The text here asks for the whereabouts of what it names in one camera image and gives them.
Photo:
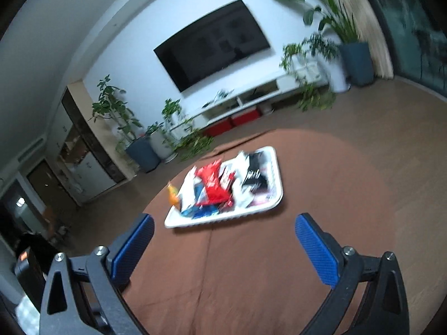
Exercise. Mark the red snack bag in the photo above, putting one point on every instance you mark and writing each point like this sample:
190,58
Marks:
213,185

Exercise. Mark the built-in wall cabinet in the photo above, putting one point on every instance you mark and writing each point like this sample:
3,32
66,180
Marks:
87,167

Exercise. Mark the small-leaf tree blue pot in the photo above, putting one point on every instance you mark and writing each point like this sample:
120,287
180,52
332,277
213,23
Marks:
143,153

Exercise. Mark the orange snack packet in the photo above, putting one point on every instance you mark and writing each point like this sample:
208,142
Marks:
173,197

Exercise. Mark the white snack packet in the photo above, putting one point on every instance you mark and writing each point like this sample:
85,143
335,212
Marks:
188,192

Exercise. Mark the red storage box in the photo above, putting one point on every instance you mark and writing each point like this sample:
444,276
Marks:
246,118
218,127

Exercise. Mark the beige curtain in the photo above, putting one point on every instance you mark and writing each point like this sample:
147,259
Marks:
373,42

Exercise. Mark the white snack bag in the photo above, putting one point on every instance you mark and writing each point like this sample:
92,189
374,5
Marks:
241,188

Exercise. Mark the white plastic tray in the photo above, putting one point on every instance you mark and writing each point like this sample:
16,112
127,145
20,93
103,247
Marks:
274,181

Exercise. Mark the blue snack packet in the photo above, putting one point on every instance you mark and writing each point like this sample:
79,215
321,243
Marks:
202,211

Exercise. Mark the trailing plant on console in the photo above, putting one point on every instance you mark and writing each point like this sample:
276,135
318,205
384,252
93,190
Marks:
310,94

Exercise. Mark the plant in ribbed white pot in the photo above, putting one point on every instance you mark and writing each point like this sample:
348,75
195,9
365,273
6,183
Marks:
160,144

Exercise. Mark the plant in tall white pot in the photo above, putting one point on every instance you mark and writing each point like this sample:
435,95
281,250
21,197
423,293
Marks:
338,76

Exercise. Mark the sliding glass door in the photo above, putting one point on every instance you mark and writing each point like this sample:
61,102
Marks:
419,24

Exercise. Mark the wall television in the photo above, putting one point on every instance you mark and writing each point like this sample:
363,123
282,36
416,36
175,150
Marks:
213,45

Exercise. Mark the white television console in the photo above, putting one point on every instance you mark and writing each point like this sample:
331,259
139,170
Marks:
265,89

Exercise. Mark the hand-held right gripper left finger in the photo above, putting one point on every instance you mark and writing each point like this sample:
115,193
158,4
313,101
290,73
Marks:
134,247

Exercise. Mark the trailing vine on stand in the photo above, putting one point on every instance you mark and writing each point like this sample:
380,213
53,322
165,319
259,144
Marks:
188,143

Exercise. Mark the black snack packet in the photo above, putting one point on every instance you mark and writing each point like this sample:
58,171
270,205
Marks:
253,176

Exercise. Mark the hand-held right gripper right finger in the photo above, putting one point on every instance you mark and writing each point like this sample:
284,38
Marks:
314,247

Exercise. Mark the broad-leaf plant blue pot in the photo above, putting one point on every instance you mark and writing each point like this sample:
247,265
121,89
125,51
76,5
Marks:
358,62

